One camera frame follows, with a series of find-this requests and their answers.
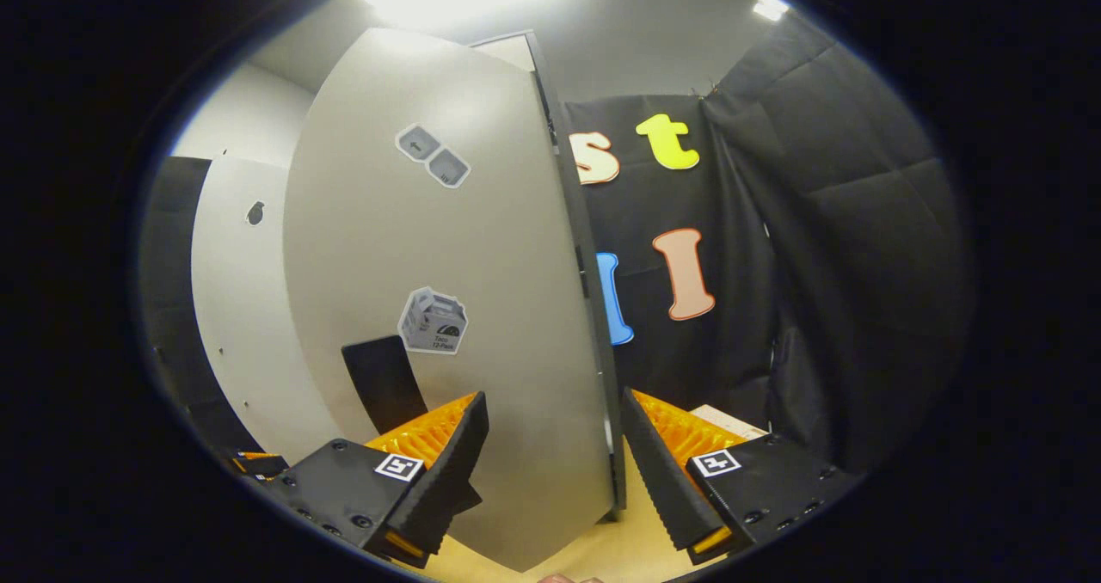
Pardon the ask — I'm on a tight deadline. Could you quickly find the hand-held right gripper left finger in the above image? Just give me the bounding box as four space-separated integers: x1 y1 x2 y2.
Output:
258 391 489 567

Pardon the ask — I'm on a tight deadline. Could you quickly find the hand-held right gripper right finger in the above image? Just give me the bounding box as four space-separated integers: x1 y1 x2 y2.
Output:
621 388 861 565

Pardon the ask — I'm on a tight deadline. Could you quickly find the white shoe cabinet door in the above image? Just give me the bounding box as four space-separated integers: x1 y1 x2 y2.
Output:
284 28 624 574
191 155 345 463

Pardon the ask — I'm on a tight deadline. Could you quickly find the white shoe cabinet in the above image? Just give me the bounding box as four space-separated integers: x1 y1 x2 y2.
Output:
469 31 627 515

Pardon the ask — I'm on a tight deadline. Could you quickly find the small white box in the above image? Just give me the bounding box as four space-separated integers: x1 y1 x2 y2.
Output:
688 404 766 442

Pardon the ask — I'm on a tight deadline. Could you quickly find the black backdrop cloth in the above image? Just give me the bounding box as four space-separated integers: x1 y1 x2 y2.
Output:
563 15 973 472

